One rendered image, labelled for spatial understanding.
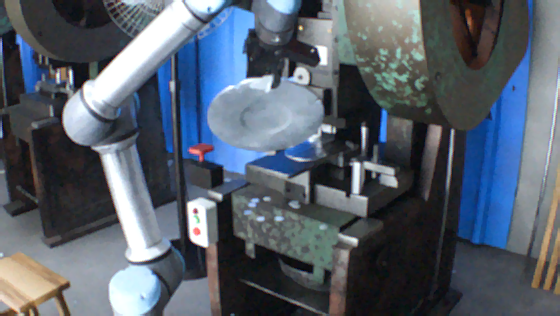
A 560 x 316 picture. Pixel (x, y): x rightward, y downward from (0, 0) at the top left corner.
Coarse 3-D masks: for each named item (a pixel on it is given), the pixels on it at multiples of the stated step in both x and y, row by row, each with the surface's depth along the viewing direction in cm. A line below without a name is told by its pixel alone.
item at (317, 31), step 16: (320, 16) 163; (304, 32) 163; (320, 32) 159; (320, 48) 161; (304, 64) 166; (320, 64) 162; (304, 80) 166; (320, 80) 164; (320, 96) 162; (336, 96) 162; (352, 96) 168; (336, 112) 164; (352, 112) 170
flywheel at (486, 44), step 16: (448, 0) 135; (464, 0) 134; (480, 0) 130; (496, 0) 132; (480, 16) 156; (496, 16) 158; (464, 32) 147; (480, 32) 158; (496, 32) 158; (464, 48) 149; (480, 48) 157; (480, 64) 154
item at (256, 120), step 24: (216, 96) 137; (240, 96) 137; (264, 96) 137; (288, 96) 138; (312, 96) 138; (216, 120) 144; (240, 120) 145; (264, 120) 146; (288, 120) 146; (312, 120) 146; (240, 144) 153; (264, 144) 153
